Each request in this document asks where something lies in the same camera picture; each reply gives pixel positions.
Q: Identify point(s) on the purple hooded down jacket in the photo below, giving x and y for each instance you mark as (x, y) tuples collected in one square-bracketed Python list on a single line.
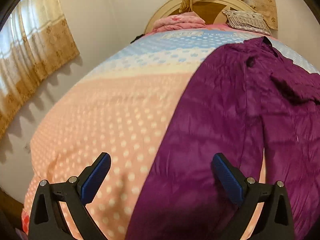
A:
[(256, 107)]

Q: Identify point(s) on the red plaid bed sheet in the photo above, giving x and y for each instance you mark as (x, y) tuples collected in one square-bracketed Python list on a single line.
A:
[(25, 218)]

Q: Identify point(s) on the polka dot bed quilt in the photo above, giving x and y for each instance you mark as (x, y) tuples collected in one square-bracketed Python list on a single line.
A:
[(103, 136)]

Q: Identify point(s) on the beige left window curtain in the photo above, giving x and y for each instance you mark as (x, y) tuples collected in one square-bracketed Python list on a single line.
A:
[(35, 42)]

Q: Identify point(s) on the grey patterned pillow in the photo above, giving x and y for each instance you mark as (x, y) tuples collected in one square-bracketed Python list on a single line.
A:
[(247, 21)]

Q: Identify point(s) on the cream wooden headboard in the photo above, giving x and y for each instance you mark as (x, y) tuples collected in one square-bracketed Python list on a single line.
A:
[(208, 10)]

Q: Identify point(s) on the folded pink blanket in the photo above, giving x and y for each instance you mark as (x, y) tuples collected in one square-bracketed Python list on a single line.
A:
[(187, 20)]

